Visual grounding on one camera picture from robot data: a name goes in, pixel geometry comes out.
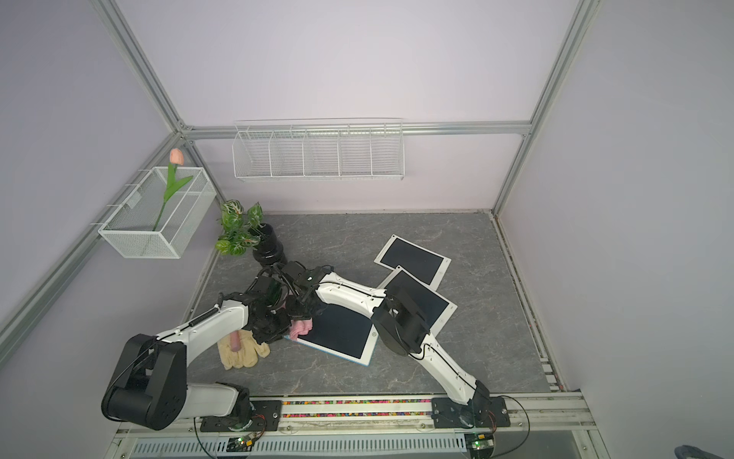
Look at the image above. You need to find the pink microfiber cloth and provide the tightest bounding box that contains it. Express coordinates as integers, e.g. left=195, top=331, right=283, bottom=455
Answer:
left=289, top=319, right=313, bottom=342

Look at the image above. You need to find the large blue drawing tablet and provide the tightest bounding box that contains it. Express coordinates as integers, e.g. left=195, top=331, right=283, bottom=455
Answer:
left=296, top=304, right=378, bottom=366

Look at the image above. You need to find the white drawing tablet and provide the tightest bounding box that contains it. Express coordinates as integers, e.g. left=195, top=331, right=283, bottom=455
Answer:
left=374, top=234, right=451, bottom=289
left=378, top=267, right=458, bottom=336

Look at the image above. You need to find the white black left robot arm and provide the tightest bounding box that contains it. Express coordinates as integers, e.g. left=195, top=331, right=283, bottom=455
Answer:
left=101, top=277, right=289, bottom=430

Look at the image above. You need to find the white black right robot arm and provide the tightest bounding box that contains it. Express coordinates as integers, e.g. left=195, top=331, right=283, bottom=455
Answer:
left=274, top=262, right=510, bottom=430

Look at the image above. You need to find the beige cloth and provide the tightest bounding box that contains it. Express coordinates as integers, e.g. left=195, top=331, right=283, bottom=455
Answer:
left=217, top=330, right=271, bottom=370

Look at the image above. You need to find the green potted plant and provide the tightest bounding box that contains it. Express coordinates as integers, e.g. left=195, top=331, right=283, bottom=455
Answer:
left=215, top=200, right=265, bottom=256

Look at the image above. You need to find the white mesh side basket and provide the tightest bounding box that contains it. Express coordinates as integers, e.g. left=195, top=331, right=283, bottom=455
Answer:
left=97, top=166, right=216, bottom=259

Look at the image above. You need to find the pink artificial tulip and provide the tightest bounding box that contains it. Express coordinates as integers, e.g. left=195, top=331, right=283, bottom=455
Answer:
left=152, top=148, right=192, bottom=231

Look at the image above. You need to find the white ventilation grille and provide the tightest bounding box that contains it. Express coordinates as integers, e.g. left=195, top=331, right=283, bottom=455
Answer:
left=127, top=433, right=468, bottom=458

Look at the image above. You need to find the white wire wall basket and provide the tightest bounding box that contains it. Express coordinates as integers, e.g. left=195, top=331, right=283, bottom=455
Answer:
left=232, top=118, right=405, bottom=182

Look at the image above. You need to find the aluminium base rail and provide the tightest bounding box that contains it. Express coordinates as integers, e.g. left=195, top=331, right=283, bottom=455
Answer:
left=113, top=392, right=601, bottom=447

